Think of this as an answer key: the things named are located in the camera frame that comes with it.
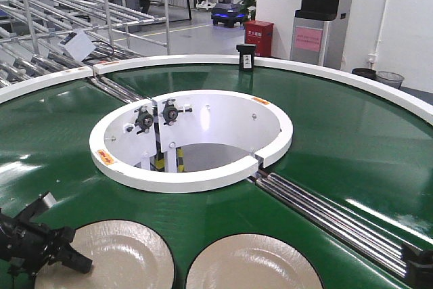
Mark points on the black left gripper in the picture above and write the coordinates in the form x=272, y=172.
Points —
x=36, y=244

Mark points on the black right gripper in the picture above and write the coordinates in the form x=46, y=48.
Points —
x=418, y=266

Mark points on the beige plate black rim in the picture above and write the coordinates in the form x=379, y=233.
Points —
x=125, y=254
x=251, y=261

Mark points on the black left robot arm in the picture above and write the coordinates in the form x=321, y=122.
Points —
x=7, y=224

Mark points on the metal roller strip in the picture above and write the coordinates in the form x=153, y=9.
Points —
x=341, y=225

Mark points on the white outer conveyor rim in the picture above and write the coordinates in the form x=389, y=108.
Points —
x=416, y=106

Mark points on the black bearing block left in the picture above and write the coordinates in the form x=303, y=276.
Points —
x=144, y=120

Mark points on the black bearing block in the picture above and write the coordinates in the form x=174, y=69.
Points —
x=144, y=120
x=170, y=112

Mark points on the black bearing block right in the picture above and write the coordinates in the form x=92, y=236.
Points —
x=170, y=112

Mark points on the mesh waste bin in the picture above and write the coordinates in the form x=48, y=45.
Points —
x=391, y=79

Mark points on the white box on rack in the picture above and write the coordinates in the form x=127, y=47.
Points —
x=77, y=45

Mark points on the black water dispenser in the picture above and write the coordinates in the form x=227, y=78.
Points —
x=311, y=30

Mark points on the metal roller rack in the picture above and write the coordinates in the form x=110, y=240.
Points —
x=50, y=21

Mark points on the black sensor box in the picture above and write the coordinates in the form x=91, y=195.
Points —
x=246, y=52

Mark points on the red fire cabinet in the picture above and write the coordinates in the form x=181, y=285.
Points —
x=259, y=33

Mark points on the blue lit mobile robot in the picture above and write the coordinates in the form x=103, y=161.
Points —
x=227, y=13

